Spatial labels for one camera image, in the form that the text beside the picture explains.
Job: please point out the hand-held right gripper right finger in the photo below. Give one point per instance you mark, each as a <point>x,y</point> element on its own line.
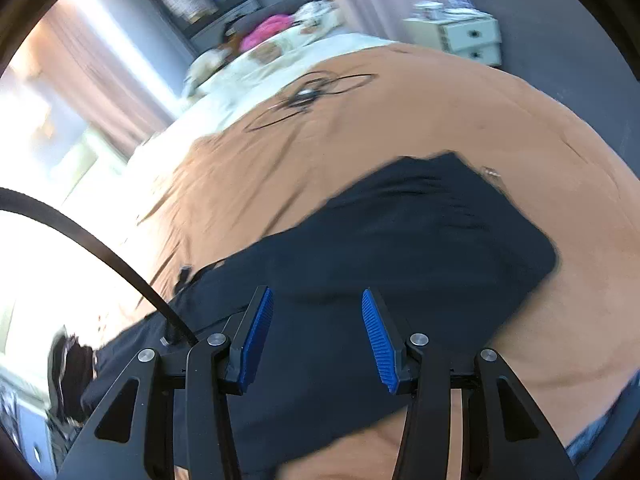
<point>380,345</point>

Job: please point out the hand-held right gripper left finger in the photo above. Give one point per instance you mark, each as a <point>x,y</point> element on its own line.
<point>256,340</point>

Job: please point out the pile of folded black pants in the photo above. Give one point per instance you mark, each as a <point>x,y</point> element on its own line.
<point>75,375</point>

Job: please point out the brown fleece blanket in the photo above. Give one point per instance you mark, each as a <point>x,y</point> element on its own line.
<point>450,110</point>

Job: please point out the beige plush toy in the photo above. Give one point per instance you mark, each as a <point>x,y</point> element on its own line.
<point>207,62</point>

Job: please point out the pink plush toy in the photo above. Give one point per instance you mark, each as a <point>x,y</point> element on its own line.
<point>265,30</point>

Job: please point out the small white nightstand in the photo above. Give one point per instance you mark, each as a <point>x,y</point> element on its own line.
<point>465,35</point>

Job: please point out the spotted black white plush toy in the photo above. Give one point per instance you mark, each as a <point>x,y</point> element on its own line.
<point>320,12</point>

